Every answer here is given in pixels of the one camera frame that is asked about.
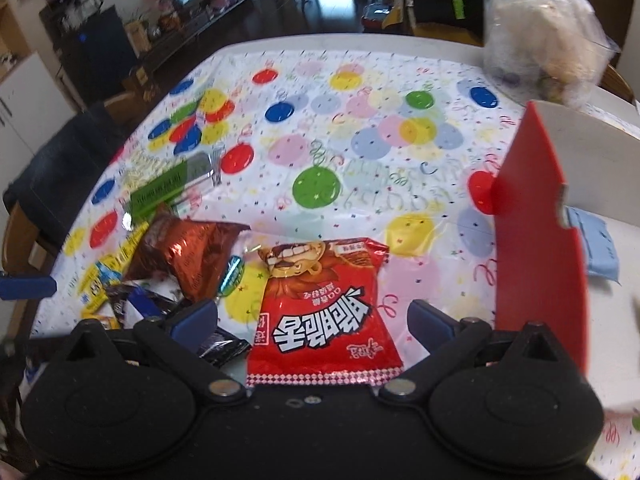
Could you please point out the light blue packet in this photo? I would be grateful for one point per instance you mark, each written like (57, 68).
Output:
(592, 245)

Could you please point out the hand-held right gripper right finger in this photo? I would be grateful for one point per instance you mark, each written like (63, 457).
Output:
(430, 319)

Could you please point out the balloon print tablecloth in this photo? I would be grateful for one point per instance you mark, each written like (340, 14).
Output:
(350, 125)

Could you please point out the yellow cloth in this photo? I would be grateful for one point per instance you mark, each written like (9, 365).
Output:
(395, 17)

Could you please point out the dark denim cloth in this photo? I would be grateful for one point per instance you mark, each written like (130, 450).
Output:
(60, 175)

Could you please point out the black cabinet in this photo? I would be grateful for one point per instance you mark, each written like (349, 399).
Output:
(90, 55)

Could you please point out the clear plastic bag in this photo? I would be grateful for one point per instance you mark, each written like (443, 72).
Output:
(540, 40)

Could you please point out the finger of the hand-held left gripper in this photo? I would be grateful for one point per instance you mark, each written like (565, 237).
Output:
(27, 287)

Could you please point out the red cardboard box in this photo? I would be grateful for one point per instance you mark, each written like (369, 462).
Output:
(540, 240)

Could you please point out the black snack packet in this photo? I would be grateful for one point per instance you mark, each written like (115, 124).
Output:
(222, 347)

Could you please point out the low shelf with toys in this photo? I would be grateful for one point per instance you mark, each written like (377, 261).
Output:
(200, 10)

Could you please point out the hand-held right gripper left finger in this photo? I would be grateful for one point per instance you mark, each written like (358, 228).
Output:
(192, 321)

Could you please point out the green foil snack packet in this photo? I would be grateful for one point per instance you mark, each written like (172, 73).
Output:
(160, 192)

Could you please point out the red snack bag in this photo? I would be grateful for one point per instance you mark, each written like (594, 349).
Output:
(320, 310)

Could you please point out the blue foil candy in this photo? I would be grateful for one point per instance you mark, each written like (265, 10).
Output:
(231, 275)

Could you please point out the wooden chair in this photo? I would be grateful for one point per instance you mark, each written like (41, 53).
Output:
(20, 245)
(617, 85)

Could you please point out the white cabinet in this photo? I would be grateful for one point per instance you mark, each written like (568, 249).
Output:
(30, 120)

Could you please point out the yellow snack packet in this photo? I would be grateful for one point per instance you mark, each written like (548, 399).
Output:
(100, 280)

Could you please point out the copper foil snack bag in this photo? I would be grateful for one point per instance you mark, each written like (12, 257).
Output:
(185, 255)

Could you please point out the black white snack wrapper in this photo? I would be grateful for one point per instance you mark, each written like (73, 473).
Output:
(135, 302)

